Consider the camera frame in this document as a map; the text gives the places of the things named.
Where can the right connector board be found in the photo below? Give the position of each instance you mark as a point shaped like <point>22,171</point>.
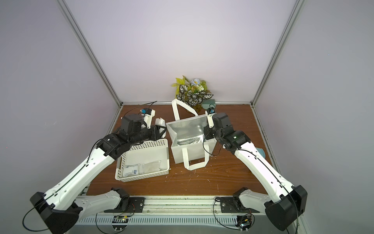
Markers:
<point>244,222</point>

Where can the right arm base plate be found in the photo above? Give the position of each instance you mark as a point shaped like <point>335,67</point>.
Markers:
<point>232,205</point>

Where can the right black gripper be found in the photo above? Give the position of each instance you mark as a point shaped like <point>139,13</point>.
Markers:
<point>208,128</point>

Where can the left connector board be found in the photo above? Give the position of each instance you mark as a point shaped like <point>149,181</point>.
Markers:
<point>119,223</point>

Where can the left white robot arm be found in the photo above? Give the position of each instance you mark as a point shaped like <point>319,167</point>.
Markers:
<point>104,152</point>

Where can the aluminium front rail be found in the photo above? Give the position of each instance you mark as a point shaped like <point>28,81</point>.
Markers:
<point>175,204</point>

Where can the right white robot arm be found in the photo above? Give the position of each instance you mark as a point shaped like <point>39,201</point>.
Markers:
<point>241,146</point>

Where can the white perforated plastic tray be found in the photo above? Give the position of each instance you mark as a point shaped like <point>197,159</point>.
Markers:
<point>146,152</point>

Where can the white ice pack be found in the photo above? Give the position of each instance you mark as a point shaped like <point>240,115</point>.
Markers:
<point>161,126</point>
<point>151,167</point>

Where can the white insulated delivery bag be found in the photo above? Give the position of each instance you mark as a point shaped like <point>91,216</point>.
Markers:
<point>189,144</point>

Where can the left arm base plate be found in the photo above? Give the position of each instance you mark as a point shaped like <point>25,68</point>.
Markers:
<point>130,205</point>

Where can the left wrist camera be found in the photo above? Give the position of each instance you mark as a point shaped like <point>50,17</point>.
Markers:
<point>148,115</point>

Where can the artificial potted plant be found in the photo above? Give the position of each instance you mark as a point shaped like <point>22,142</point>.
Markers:
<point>192,92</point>

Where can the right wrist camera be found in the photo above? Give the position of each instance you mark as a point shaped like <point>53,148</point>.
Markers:
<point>209,113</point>

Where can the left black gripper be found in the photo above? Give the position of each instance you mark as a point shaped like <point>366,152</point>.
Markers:
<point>154,132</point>

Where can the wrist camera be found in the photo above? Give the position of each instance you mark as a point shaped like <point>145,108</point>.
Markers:
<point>209,113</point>
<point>148,115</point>

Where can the connector board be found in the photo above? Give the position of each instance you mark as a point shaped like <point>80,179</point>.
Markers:
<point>119,223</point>
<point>244,222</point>

